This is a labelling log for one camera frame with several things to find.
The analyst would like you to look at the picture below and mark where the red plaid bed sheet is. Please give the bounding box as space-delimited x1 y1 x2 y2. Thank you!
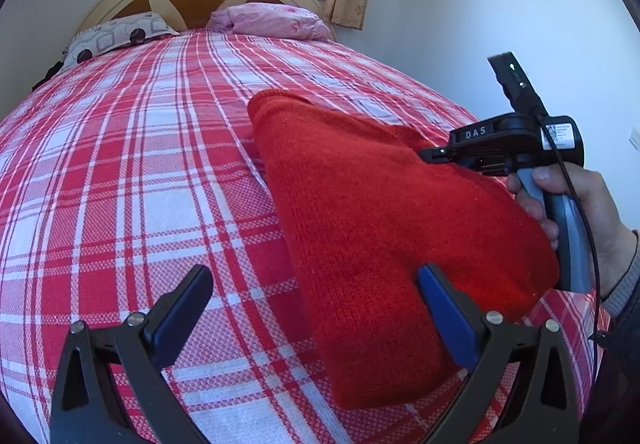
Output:
0 26 613 444

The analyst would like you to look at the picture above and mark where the person's dark clothing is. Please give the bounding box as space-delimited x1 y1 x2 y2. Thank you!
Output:
577 309 640 444

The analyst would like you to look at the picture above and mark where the black cable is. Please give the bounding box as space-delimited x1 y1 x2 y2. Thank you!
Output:
530 106 610 344

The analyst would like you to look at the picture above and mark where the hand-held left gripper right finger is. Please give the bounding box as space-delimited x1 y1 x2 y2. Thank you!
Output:
415 263 582 444

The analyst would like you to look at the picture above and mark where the dark object beside bed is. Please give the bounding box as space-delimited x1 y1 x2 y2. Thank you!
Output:
30 62 65 93

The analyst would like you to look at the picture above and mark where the pink pillow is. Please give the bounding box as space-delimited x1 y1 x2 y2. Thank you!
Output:
206 2 337 42

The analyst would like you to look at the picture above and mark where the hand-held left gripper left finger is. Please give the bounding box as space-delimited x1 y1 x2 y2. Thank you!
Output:
49 264 216 444

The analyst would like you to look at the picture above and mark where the person's right forearm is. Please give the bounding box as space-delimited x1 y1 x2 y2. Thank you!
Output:
599 230 640 321

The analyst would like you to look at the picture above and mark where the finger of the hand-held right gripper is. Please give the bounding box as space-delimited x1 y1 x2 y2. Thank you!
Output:
418 146 485 165

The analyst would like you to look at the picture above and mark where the person's right hand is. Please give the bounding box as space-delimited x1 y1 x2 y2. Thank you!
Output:
505 167 640 301

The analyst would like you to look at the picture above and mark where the red knitted sweater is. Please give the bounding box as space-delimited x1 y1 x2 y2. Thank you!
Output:
247 90 561 411

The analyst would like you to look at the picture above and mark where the white black patterned pillow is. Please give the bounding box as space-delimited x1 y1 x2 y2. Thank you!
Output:
61 12 181 70

